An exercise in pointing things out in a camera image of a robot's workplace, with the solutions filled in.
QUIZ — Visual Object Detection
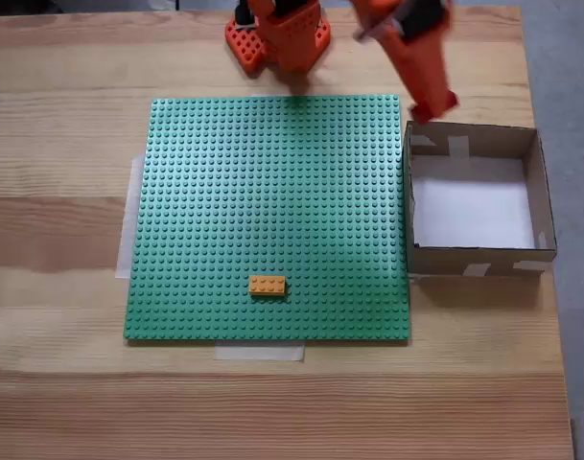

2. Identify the open cardboard box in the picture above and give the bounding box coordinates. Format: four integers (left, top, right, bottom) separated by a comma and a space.
402, 120, 559, 279

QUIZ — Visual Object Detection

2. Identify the green lego baseplate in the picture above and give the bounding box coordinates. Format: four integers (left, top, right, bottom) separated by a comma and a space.
122, 94, 412, 347

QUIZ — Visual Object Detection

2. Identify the yellow lego block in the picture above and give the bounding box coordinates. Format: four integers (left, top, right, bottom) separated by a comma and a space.
248, 275, 288, 299

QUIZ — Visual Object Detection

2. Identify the translucent masking tape strip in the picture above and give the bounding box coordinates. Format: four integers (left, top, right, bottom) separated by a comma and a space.
114, 153, 147, 280
213, 342, 306, 363

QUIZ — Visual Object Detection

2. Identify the striped servo cable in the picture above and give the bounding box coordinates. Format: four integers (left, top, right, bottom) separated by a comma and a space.
352, 17, 399, 44

